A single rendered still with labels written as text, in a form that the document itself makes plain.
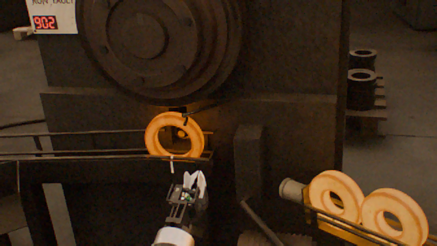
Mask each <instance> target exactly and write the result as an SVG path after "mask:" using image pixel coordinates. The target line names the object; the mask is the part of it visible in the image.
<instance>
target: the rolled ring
mask: <svg viewBox="0 0 437 246"><path fill-rule="evenodd" d="M184 121H185V118H183V117H181V113H175V112H167V113H163V114H160V115H158V116H156V117H155V118H154V119H153V120H152V121H151V122H150V125H149V126H148V127H147V130H146V131H145V135H144V140H145V144H146V146H147V148H148V151H149V153H150V154H153V155H164V156H185V157H200V155H201V153H202V150H203V149H204V136H203V133H202V131H201V129H200V127H199V125H198V124H197V123H196V122H195V121H194V120H193V119H191V118H190V117H189V119H188V122H187V126H184V125H183V123H184ZM164 126H177V127H179V128H181V129H183V130H185V131H186V132H187V133H188V135H189V137H190V139H191V143H192V146H191V151H190V152H188V153H186V154H184V155H174V154H171V153H168V152H167V151H166V150H164V149H163V147H162V146H161V144H160V142H159V140H158V132H159V129H161V128H162V127H164Z"/></svg>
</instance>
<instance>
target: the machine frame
mask: <svg viewBox="0 0 437 246"><path fill-rule="evenodd" d="M245 7H246V15H247V32H246V40H245V45H244V46H243V50H242V53H241V55H240V57H239V60H238V61H237V64H236V65H235V67H234V69H233V70H232V72H230V75H229V76H228V78H227V79H226V80H225V82H224V83H223V84H222V85H221V86H220V88H218V89H217V90H216V91H215V92H214V93H212V94H211V95H209V96H208V97H205V98H204V99H202V100H201V101H199V102H196V103H193V104H190V105H187V113H188V112H190V111H192V110H194V109H198V108H201V107H204V106H207V105H211V104H213V103H218V102H222V101H224V100H226V99H229V101H230V102H228V103H225V104H222V105H218V106H216V107H212V108H210V109H206V110H203V111H202V112H199V113H196V114H193V115H190V116H188V117H190V118H191V119H193V120H194V121H195V122H196V123H197V124H198V125H199V127H200V129H201V130H207V131H215V134H208V137H209V151H213V149H214V147H215V146H216V147H217V163H218V165H217V168H216V170H215V173H214V175H213V177H212V178H211V176H210V187H211V202H212V211H213V227H214V236H215V246H237V242H238V239H239V236H240V234H244V231H245V230H250V229H252V230H253V231H255V230H259V231H260V230H262V229H260V227H259V226H258V225H257V224H256V223H255V222H253V220H252V218H251V217H250V216H249V215H248V214H247V213H246V212H245V211H244V210H243V209H242V207H240V205H239V204H238V203H237V193H236V180H235V156H234V143H233V138H234V137H235V133H236V131H237V128H238V127H239V125H240V124H241V123H249V124H261V125H263V126H264V128H265V178H266V190H265V195H264V198H263V203H262V205H261V206H250V207H251V209H252V210H253V211H254V212H255V213H257V214H258V216H259V217H260V218H261V219H262V221H263V222H264V223H265V224H266V225H268V227H269V228H270V229H271V230H272V231H273V232H274V233H275V234H276V233H277V232H279V233H281V234H282V233H285V234H290V235H293V234H296V236H298V235H299V234H301V236H305V235H307V236H309V237H312V241H313V242H317V246H319V230H317V229H314V228H312V227H310V226H308V225H305V224H304V212H302V205H301V204H299V203H296V202H293V201H291V200H288V199H287V200H286V199H283V198H282V197H280V195H279V187H280V185H281V183H282V182H283V181H284V180H285V179H286V178H290V179H294V181H296V182H299V183H302V184H303V185H308V184H310V183H311V181H312V180H313V179H314V178H315V177H316V176H318V175H320V174H321V173H323V172H324V171H328V170H335V171H338V172H342V173H343V149H344V137H345V113H346V101H347V78H348V65H349V40H351V16H352V0H245ZM36 37H37V40H38V46H39V49H40V55H41V58H42V63H43V64H44V70H45V73H46V79H47V84H48V87H46V89H44V90H42V91H41V92H40V93H39V95H40V99H41V103H42V106H43V109H44V114H45V118H46V122H47V128H48V131H49V132H61V131H93V130H126V129H142V128H147V127H148V126H149V125H150V122H151V121H152V120H153V119H154V118H155V117H156V116H158V115H160V114H163V113H167V112H175V113H180V112H181V110H182V109H183V108H184V106H181V107H156V106H151V105H146V104H143V103H140V102H137V101H135V100H133V99H131V98H129V97H127V96H126V95H124V94H122V93H120V92H118V91H117V90H116V89H114V87H113V86H112V85H110V84H108V82H106V80H104V78H102V76H101V75H100V74H99V73H98V72H97V71H96V69H95V68H94V67H93V65H92V63H91V62H90V60H89V58H87V56H86V54H85V51H84V49H83V47H82V45H81V41H80V38H79V35H78V34H36ZM162 128H166V132H160V131H159V132H158V140H159V142H160V144H161V146H162V147H163V148H170V149H182V150H191V146H192V143H191V139H190V138H189V140H190V141H177V139H176V134H175V131H174V129H175V126H164V127H162ZM49 137H50V140H51V145H52V149H53V151H58V150H89V149H90V145H89V143H88V139H87V137H86V134H79V135H62V136H49ZM92 138H93V141H94V145H95V147H96V149H95V150H104V149H128V148H145V147H146V144H145V141H144V136H143V132H131V133H97V134H92ZM61 185H62V190H63V193H64V199H65V202H66V204H67V208H68V213H69V216H70V222H71V225H72V230H73V235H74V238H75V244H76V246H152V244H154V241H155V238H156V235H157V232H158V230H160V229H162V228H163V227H164V226H165V225H166V223H165V221H166V217H169V216H170V212H169V210H168V206H167V203H166V198H167V195H168V192H169V190H170V188H171V186H172V184H164V183H154V182H129V183H93V184H61Z"/></svg>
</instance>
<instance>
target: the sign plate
mask: <svg viewBox="0 0 437 246"><path fill-rule="evenodd" d="M26 2H27V7H28V11H29V16H30V19H31V25H32V28H33V31H34V34H78V32H77V28H76V24H75V0H26ZM49 17H52V18H53V19H52V18H49ZM35 18H36V22H35ZM39 18H40V23H41V28H38V27H40V23H38V22H39ZM41 18H42V20H41ZM46 18H47V22H46ZM42 21H43V22H42ZM53 21H54V22H53ZM50 22H53V23H50ZM47 23H48V27H47ZM42 24H44V27H43V26H42ZM49 24H50V25H51V27H54V28H51V27H50V26H49ZM45 27H47V28H45Z"/></svg>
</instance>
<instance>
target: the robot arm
mask: <svg viewBox="0 0 437 246"><path fill-rule="evenodd" d="M197 181H198V182H197ZM196 182H197V189H193V188H194V187H195V186H196ZM171 191H172V195H171V198H170V199H169V194H170V193H171ZM166 203H167V206H168V210H169V212H170V216H169V217H166V221H165V223H166V225H165V226H164V227H163V228H162V229H160V230H158V232H157V235H156V238H155V241H154V244H152V246H194V239H201V238H202V231H203V229H201V228H199V227H198V226H194V225H192V223H197V222H198V220H199V219H201V218H202V217H201V215H202V213H203V212H205V209H206V207H207V206H208V204H209V195H208V192H207V189H206V185H205V179H204V175H203V174H202V172H201V171H196V172H195V173H194V174H192V175H191V176H190V175H189V173H188V172H187V171H186V172H185V175H184V184H176V187H174V184H172V186H171V188H170V190H169V192H168V195H167V198H166Z"/></svg>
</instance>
